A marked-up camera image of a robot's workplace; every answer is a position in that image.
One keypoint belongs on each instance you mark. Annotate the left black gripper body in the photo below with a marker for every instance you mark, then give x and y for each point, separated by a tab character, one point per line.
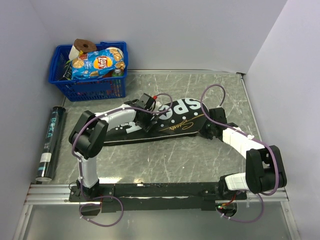
145	123

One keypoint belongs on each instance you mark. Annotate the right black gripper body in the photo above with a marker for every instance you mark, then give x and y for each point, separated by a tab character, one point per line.
206	129

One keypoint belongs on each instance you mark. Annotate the black SPORT racket bag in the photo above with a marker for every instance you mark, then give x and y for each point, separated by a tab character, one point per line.
184	119

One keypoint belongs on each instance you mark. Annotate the black shuttlecock tube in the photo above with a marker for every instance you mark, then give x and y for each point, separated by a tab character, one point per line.
50	152

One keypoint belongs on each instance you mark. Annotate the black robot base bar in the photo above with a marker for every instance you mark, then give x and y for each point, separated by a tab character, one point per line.
114	197

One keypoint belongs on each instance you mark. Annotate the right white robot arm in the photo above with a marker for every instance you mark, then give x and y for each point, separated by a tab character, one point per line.
264	168

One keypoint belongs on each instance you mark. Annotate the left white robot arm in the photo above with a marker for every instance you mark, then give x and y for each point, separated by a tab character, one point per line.
88	136

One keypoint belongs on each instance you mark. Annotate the blue plastic shopping basket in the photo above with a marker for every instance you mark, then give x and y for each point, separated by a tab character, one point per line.
105	87

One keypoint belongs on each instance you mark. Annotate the blue Lays chips bag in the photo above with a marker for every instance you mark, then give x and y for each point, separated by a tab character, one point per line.
97	63

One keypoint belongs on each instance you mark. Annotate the dark green package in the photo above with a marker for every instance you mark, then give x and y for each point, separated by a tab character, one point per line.
67	72

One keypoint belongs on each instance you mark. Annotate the white paper towel roll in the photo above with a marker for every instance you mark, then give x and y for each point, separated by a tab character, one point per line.
74	53

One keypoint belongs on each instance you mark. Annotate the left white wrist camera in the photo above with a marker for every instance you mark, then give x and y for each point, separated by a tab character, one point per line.
158	104

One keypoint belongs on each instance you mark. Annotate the aluminium rail frame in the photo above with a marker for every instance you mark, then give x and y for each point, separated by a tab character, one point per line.
58	194

